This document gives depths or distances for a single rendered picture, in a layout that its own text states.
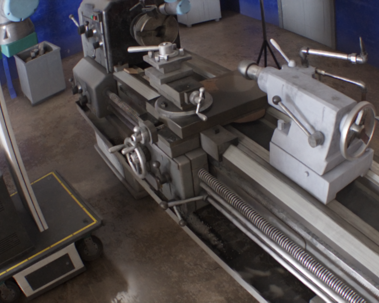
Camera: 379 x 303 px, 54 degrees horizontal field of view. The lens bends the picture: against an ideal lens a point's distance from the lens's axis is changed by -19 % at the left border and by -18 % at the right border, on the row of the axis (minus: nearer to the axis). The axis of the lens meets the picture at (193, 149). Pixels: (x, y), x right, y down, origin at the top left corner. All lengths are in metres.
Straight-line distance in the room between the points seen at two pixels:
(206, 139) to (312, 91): 0.54
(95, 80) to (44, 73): 1.91
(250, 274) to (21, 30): 1.45
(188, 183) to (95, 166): 1.56
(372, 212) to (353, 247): 0.34
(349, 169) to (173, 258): 1.31
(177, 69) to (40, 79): 2.81
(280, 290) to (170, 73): 1.06
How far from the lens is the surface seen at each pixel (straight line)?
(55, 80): 4.65
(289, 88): 1.55
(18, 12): 1.57
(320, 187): 1.48
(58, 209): 2.48
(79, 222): 2.35
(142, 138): 1.86
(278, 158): 1.62
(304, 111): 1.51
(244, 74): 1.80
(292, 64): 1.70
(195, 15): 6.19
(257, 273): 1.83
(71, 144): 3.70
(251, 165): 1.67
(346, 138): 1.36
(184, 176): 1.82
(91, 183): 3.16
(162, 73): 1.93
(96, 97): 2.70
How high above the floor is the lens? 1.82
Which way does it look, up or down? 34 degrees down
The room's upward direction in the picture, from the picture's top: 6 degrees counter-clockwise
